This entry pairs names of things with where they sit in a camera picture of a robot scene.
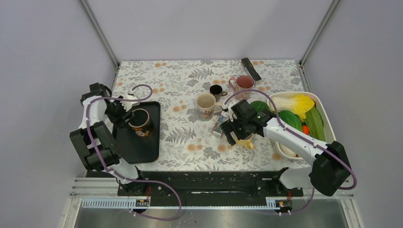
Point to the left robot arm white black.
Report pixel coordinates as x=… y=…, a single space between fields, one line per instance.
x=94 y=142

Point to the floral tablecloth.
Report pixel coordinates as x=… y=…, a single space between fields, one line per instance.
x=186 y=142

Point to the green white leek toy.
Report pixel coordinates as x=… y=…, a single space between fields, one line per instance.
x=286 y=152

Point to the green inside floral mug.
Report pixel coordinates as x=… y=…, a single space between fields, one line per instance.
x=259 y=106

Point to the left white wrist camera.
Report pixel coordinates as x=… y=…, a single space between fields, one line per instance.
x=129 y=102

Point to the green leafy vegetable toy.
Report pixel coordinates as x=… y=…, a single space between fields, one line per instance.
x=315 y=124

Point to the pink floral mug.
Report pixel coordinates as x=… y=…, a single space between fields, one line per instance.
x=240 y=84

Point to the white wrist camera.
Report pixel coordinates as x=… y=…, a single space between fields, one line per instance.
x=227 y=113
x=129 y=102

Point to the black rectangular box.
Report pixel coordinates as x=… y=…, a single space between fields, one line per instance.
x=250 y=70

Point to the black mug red inside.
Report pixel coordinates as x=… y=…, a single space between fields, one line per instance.
x=141 y=123

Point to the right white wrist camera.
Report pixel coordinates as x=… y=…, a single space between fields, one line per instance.
x=227 y=113

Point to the silver toothpaste box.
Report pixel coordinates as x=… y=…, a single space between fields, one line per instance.
x=217 y=131

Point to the black plastic tray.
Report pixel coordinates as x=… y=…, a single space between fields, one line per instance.
x=140 y=150

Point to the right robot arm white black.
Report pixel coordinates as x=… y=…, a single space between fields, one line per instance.
x=328 y=164

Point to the napa cabbage toy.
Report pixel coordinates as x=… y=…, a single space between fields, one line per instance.
x=297 y=104

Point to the orange carrot toy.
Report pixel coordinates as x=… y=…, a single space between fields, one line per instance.
x=305 y=129

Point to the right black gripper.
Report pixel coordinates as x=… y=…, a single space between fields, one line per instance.
x=227 y=127

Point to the cream mug red pattern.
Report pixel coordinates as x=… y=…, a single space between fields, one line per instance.
x=208 y=106

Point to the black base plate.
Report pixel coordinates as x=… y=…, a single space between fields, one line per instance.
x=168 y=183

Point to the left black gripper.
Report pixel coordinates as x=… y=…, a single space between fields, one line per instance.
x=119 y=120

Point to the white plastic basin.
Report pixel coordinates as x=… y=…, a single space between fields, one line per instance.
x=329 y=133

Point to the small dark brown mug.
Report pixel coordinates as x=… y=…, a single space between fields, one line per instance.
x=217 y=91

